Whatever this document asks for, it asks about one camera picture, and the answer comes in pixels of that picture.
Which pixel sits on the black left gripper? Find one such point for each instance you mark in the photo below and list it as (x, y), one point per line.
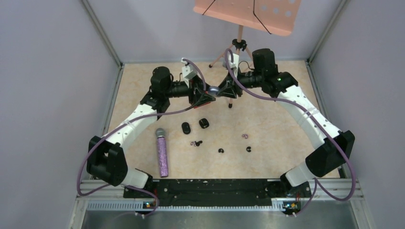
(200, 96)

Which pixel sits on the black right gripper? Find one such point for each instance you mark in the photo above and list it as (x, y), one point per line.
(229, 88)

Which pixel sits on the silver blue earbud charging case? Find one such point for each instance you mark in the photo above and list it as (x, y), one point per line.
(213, 91)

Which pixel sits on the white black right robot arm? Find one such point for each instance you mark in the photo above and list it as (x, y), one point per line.
(332, 146)

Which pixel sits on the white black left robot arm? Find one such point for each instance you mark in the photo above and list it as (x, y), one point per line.
(106, 158)

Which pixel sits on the black glossy earbud case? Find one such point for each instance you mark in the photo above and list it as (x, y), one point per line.
(204, 123)

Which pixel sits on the black oval earbud case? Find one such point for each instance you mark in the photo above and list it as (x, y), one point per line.
(185, 126)

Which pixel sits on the black earbud pair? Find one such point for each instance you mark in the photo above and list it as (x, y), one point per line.
(198, 143)

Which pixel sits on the purple glitter microphone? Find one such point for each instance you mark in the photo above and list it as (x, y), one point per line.
(162, 152)

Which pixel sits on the pink music stand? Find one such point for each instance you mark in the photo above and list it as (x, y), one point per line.
(276, 17)

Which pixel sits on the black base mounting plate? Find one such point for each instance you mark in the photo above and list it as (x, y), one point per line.
(222, 192)

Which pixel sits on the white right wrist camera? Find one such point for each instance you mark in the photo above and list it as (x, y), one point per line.
(232, 62)

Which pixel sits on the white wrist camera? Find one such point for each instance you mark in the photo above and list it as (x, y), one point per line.
(232, 62)
(188, 71)

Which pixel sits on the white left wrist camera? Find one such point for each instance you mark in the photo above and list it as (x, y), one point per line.
(188, 71)

